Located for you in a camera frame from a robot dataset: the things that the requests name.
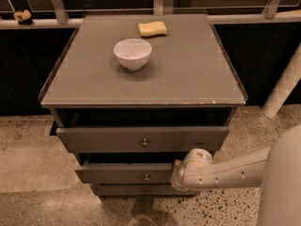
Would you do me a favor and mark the yellow sponge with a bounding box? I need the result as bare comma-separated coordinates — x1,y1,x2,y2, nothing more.
138,22,166,37

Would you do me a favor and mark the small yellow object on ledge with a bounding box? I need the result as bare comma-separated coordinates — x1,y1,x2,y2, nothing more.
13,8,33,24

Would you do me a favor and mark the grey top drawer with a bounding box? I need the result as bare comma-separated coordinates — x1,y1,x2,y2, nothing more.
56,126,229,153

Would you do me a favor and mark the white diagonal pole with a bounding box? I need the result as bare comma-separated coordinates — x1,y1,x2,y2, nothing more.
261,42,301,118

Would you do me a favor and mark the grey bottom drawer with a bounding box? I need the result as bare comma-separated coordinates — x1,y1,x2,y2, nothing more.
90,185,197,197

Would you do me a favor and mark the grey drawer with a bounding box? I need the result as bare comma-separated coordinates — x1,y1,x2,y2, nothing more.
75,152,188,185
56,126,229,153
90,185,197,197

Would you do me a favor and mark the grey drawer cabinet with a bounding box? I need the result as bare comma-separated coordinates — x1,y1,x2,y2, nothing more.
38,13,249,198

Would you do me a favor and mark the metal window railing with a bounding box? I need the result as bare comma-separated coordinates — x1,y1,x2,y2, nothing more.
0,0,301,29

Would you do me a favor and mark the white bowl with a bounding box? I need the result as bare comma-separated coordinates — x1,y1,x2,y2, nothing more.
113,39,152,71

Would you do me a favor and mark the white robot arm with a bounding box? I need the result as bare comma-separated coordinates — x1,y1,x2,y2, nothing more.
171,125,301,226

